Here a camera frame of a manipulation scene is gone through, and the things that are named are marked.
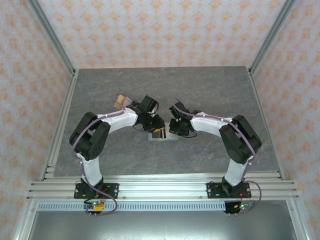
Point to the circuit board with blue light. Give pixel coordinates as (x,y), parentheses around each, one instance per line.
(240,206)

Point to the aluminium corner post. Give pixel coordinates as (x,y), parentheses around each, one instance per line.
(270,37)
(53,37)

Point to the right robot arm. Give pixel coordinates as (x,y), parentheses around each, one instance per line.
(240,140)

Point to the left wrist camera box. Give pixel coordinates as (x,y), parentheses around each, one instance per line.
(151,114)

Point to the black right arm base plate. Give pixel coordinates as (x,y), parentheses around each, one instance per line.
(212,190)

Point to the circuit board with yellow connector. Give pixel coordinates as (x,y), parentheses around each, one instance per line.
(96,205)

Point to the pink card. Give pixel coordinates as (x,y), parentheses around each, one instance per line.
(128,101)

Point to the grey metal shelf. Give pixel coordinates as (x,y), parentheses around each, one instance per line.
(162,227)

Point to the aluminium cross rail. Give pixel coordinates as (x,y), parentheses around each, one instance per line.
(162,190)

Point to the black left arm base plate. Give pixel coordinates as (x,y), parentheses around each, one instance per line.
(112,190)

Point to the aluminium lower frame post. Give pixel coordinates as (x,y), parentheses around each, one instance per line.
(25,222)
(296,222)

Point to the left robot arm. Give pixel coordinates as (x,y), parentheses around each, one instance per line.
(88,140)

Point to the green card holder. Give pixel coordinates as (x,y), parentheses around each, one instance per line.
(155,137)

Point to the aluminium side rail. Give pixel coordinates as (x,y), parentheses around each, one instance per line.
(70,92)
(258,100)

